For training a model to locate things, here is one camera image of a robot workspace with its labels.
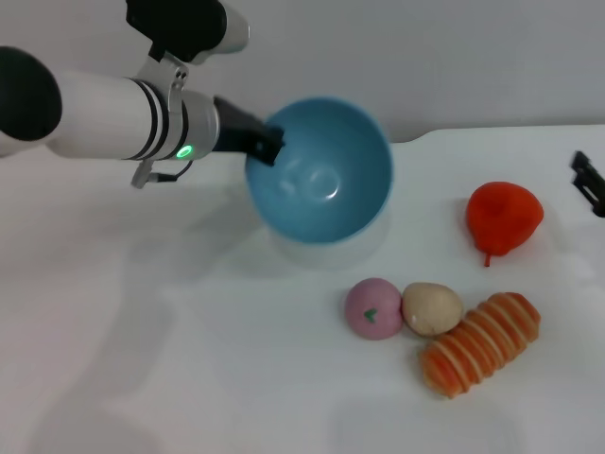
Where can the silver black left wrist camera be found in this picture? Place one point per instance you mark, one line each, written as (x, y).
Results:
(189, 23)

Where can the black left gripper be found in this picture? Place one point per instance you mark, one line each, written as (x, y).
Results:
(234, 128)

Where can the pink bun with green leaf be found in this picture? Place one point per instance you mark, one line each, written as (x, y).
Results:
(372, 309)

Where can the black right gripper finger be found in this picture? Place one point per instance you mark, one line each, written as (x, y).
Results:
(588, 182)

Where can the blue plastic bowl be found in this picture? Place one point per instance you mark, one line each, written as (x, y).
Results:
(326, 175)

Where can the red toy pear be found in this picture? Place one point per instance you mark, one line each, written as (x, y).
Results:
(505, 215)

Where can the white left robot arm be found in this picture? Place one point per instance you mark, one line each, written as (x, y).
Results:
(104, 118)

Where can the beige egg yolk pastry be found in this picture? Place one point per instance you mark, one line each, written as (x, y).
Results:
(431, 309)

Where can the orange striped bread loaf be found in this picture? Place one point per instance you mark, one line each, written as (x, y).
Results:
(482, 347)

